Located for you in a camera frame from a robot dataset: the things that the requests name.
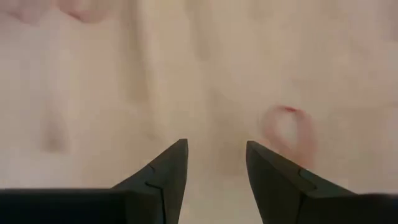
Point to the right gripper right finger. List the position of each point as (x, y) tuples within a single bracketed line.
[(311, 208)]

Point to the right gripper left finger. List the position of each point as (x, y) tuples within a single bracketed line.
[(109, 208)]

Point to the red rubber band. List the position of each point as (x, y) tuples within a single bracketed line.
[(289, 109), (81, 14)]

